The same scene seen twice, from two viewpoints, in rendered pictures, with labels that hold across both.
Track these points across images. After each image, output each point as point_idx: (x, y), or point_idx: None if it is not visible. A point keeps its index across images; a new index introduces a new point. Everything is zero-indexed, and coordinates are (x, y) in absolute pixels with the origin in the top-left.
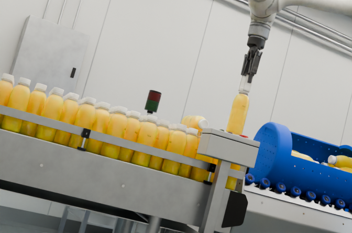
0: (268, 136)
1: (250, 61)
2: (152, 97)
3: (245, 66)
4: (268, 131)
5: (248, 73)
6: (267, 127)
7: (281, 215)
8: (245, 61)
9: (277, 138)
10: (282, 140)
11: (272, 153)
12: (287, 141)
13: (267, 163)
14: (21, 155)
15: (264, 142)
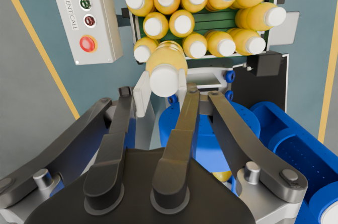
0: (200, 131)
1: (120, 128)
2: None
3: (185, 110)
4: (210, 138)
5: (120, 92)
6: (217, 141)
7: (166, 106)
8: (230, 137)
9: (165, 131)
10: (161, 135)
11: (173, 118)
12: (163, 144)
13: (178, 110)
14: None
15: (207, 125)
